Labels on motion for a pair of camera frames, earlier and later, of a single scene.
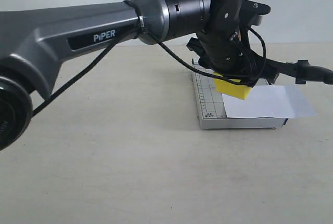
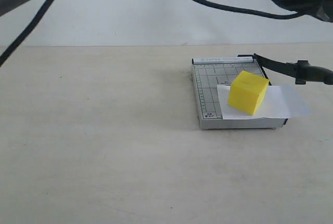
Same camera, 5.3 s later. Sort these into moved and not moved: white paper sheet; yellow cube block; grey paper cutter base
Moved: yellow cube block
Not moved: white paper sheet; grey paper cutter base
